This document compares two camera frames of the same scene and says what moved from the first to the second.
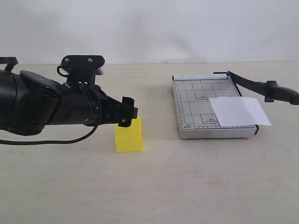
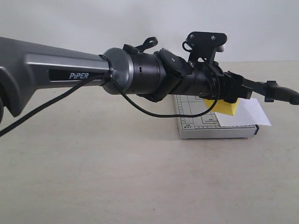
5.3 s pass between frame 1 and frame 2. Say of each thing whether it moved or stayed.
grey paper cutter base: stayed
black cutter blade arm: stayed
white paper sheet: stayed
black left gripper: moved
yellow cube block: moved
